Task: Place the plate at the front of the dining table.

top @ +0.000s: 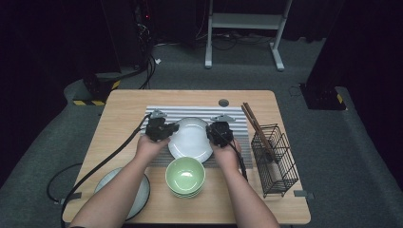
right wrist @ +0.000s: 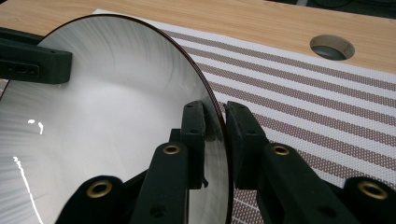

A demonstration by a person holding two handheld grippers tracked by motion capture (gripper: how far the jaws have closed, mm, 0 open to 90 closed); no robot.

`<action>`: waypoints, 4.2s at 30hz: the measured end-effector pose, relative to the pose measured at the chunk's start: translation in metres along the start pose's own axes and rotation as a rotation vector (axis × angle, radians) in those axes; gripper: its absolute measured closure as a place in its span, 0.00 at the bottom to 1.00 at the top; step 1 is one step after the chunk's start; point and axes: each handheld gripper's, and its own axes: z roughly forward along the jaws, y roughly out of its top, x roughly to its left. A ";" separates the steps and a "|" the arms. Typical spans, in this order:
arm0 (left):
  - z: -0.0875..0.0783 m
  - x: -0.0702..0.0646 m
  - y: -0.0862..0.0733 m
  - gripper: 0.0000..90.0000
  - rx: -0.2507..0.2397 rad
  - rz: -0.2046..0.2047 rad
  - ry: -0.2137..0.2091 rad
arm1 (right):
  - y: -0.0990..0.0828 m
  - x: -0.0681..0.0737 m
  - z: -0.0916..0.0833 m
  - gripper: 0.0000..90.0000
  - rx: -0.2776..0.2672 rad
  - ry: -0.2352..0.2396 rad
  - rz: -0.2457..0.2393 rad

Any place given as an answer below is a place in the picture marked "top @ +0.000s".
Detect striped placemat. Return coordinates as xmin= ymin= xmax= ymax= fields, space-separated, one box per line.
xmin=132 ymin=104 xmax=254 ymax=169

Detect person's left hand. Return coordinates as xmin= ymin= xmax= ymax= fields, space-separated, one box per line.
xmin=135 ymin=135 xmax=170 ymax=163

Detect black wire basket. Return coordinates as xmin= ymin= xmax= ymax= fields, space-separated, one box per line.
xmin=250 ymin=123 xmax=300 ymax=199

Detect hand-held gripper cable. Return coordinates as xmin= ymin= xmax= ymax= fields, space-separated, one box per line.
xmin=215 ymin=126 xmax=250 ymax=183
xmin=47 ymin=113 xmax=151 ymax=228

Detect grey tape piece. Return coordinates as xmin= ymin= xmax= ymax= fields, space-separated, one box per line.
xmin=293 ymin=189 xmax=315 ymax=200

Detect left hand-held gripper cable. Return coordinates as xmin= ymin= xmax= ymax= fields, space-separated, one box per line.
xmin=47 ymin=113 xmax=151 ymax=228

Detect white plate with black rim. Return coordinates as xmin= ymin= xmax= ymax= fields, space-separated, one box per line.
xmin=167 ymin=117 xmax=214 ymax=164
xmin=94 ymin=166 xmax=151 ymax=221

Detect black cable bundle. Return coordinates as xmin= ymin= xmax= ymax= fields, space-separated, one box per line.
xmin=110 ymin=53 xmax=163 ymax=91

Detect right hand-held gripper cable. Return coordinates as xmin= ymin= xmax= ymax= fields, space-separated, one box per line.
xmin=215 ymin=126 xmax=250 ymax=183

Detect wooden chopstick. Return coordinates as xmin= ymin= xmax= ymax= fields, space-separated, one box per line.
xmin=242 ymin=102 xmax=278 ymax=161
xmin=240 ymin=104 xmax=275 ymax=162

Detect black stand base striped tape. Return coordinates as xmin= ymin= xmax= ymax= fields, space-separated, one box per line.
xmin=72 ymin=73 xmax=122 ymax=107

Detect green bowl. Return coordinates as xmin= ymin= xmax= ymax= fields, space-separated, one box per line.
xmin=172 ymin=189 xmax=202 ymax=200
xmin=169 ymin=186 xmax=203 ymax=198
xmin=164 ymin=156 xmax=206 ymax=196

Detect person's right hand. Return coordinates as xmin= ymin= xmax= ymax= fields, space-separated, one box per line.
xmin=210 ymin=139 xmax=243 ymax=174

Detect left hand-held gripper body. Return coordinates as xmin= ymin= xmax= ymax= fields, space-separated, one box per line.
xmin=144 ymin=108 xmax=169 ymax=143

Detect white metal stand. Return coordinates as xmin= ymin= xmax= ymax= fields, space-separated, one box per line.
xmin=203 ymin=0 xmax=294 ymax=72

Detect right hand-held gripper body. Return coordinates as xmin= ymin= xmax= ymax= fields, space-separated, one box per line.
xmin=211 ymin=114 xmax=237 ymax=149

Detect floor cables under stand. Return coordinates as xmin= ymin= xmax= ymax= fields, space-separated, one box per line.
xmin=155 ymin=31 xmax=277 ymax=51

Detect dark equipment rack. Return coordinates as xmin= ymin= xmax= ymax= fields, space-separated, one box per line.
xmin=101 ymin=0 xmax=156 ymax=69

